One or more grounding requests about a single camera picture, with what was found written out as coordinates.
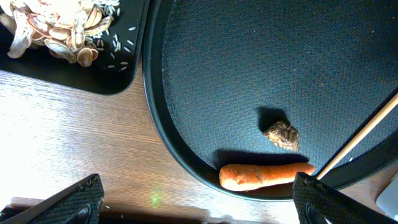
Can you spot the rice and peanut shell pile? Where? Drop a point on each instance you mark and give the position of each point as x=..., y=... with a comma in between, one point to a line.
x=71, y=30

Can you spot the orange carrot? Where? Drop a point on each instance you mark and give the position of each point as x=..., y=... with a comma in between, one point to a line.
x=242, y=177

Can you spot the grey dishwasher rack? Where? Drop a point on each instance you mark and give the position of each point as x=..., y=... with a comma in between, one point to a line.
x=387, y=201

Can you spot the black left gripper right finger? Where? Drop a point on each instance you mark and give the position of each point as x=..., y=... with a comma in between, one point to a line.
x=316, y=202

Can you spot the wooden chopstick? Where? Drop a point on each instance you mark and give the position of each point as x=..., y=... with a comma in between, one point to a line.
x=380, y=115

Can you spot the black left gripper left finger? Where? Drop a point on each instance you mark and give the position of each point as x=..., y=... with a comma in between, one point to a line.
x=79, y=203

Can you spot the rectangular black tray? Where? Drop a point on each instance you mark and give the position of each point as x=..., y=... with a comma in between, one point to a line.
x=112, y=72

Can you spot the brown food scrap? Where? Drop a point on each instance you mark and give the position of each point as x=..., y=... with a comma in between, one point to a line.
x=283, y=135

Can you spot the round black tray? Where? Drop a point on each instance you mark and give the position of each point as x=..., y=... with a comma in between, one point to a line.
x=217, y=74

